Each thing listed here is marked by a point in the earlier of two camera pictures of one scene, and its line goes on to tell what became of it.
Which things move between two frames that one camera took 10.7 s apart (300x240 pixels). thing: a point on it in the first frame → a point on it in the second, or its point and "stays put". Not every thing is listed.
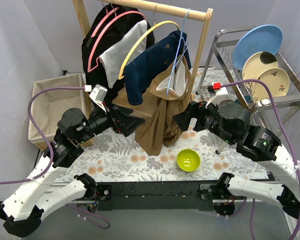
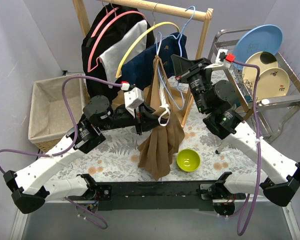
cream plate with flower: [278, 81] stays put
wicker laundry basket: [49, 105] stays put
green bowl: [188, 160] stays put
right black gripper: [198, 117] → [190, 70]
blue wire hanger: [182, 44] → [183, 108]
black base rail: [179, 195] stays put
